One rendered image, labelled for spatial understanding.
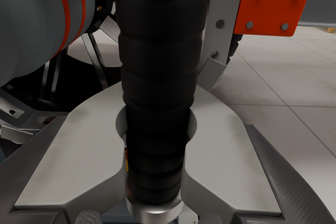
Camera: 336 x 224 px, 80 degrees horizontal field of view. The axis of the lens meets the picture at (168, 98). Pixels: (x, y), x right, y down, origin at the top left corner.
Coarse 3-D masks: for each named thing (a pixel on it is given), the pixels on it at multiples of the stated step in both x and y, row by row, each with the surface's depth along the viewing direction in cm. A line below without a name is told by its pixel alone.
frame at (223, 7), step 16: (208, 0) 27; (224, 0) 27; (208, 16) 28; (224, 16) 28; (208, 32) 29; (224, 32) 29; (208, 48) 30; (224, 48) 30; (208, 64) 31; (224, 64) 31; (208, 80) 33; (0, 96) 39; (0, 112) 37; (16, 112) 41; (32, 112) 42; (48, 112) 43; (64, 112) 43; (0, 128) 38; (16, 128) 38; (32, 128) 38
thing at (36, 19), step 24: (0, 0) 14; (24, 0) 16; (48, 0) 18; (72, 0) 22; (0, 24) 14; (24, 24) 16; (48, 24) 19; (72, 24) 23; (0, 48) 15; (24, 48) 16; (48, 48) 20; (0, 72) 16; (24, 72) 21
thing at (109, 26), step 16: (96, 0) 40; (112, 0) 36; (96, 16) 41; (112, 16) 38; (112, 32) 39; (64, 48) 41; (96, 48) 42; (48, 64) 42; (64, 64) 58; (80, 64) 62; (96, 64) 42; (16, 80) 44; (32, 80) 47; (48, 80) 45; (64, 80) 53; (80, 80) 55; (96, 80) 57; (112, 80) 57; (32, 96) 44; (48, 96) 46; (64, 96) 48; (80, 96) 49
